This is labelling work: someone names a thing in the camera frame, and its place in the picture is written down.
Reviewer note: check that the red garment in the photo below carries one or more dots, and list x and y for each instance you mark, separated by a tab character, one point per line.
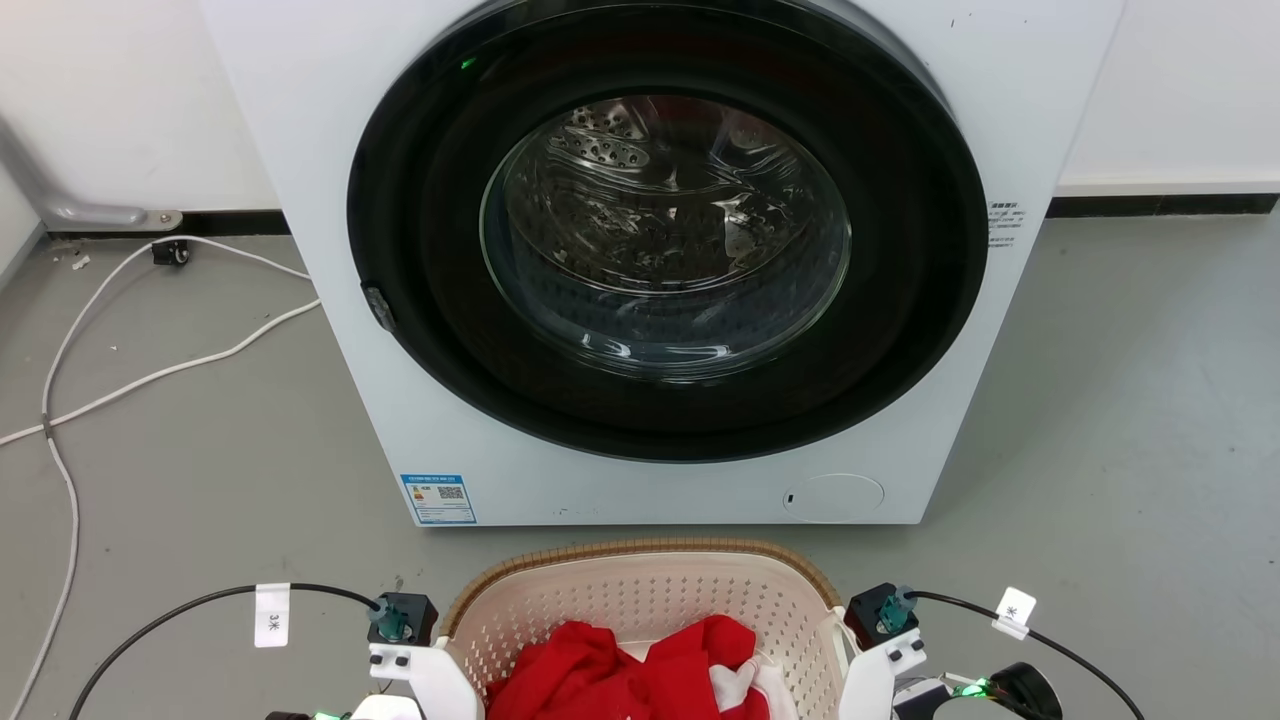
600	675

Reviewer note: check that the steel washer drum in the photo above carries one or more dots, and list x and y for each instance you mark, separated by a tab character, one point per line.
660	190

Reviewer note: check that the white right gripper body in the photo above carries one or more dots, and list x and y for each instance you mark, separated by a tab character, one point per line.
875	675

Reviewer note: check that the beige perforated laundry basket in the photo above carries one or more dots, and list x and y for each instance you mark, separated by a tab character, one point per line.
640	595

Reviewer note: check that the white front-load washing machine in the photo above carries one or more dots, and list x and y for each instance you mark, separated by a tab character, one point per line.
330	150

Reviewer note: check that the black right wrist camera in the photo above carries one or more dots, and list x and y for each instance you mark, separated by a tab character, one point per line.
880	612

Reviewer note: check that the white tag marked 3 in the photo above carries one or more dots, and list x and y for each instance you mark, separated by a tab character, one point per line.
271	615

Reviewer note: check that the small text warning sticker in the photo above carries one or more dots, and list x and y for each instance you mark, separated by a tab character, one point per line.
1004	226

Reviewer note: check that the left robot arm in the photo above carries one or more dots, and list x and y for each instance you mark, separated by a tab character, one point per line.
370	711

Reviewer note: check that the white garment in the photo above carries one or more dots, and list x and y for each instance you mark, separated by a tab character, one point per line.
735	685

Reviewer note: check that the small black caster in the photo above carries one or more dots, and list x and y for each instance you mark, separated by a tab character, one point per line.
171	252

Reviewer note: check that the grey wall pipe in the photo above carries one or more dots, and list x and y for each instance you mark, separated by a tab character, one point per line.
70	205

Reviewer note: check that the blue energy label sticker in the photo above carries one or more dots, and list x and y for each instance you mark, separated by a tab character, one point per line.
438	498

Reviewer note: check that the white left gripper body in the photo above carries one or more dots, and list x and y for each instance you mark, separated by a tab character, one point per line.
432	680

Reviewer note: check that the round black washer door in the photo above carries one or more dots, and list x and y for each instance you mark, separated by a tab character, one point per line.
420	340

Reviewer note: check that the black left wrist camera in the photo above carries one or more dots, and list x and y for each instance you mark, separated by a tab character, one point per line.
402	618

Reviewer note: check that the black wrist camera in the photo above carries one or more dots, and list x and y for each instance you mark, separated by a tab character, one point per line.
402	618
880	612

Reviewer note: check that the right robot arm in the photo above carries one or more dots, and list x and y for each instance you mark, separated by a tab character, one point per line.
1010	692

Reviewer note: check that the round white filter cover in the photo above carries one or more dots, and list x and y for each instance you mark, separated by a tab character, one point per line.
834	497

